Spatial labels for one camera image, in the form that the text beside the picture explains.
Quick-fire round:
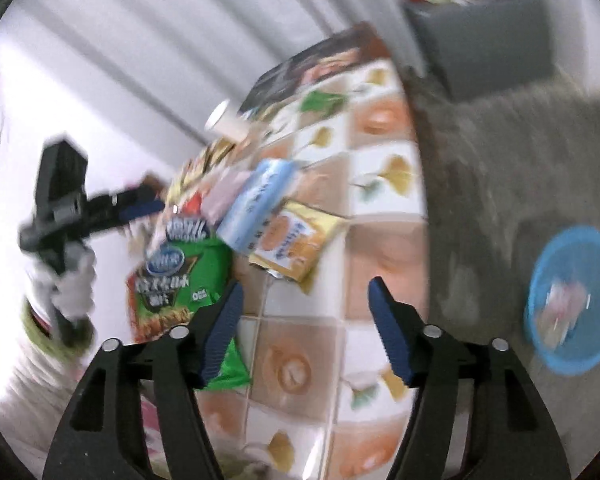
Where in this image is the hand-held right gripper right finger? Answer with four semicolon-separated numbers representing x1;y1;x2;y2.
367;276;573;480

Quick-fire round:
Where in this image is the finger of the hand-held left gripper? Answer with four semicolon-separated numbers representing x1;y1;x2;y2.
111;184;167;222

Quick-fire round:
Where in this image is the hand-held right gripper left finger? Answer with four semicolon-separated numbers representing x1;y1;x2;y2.
42;280;246;480

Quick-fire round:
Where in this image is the green snack bag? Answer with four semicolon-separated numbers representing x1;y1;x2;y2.
125;215;253;391

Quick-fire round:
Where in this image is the blue tissue packet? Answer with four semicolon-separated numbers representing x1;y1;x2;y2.
215;157;301;256

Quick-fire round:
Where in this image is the blue plastic basin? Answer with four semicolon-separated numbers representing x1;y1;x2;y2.
522;225;600;376

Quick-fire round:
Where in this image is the person's left hand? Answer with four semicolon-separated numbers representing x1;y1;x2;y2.
34;244;99;322

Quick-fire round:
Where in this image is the yellow red snack packet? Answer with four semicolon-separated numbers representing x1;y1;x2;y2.
167;137;238;211

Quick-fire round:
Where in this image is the pink packet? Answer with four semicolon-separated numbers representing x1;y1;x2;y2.
200;170;253;221

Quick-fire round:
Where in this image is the white paper cup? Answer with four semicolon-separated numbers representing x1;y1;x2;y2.
205;100;251;141

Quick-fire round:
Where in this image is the pale crumpled wrapper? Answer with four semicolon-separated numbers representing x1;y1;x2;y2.
540;280;592;347

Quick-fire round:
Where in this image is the grey cabinet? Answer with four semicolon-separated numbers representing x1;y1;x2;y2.
405;0;556;103

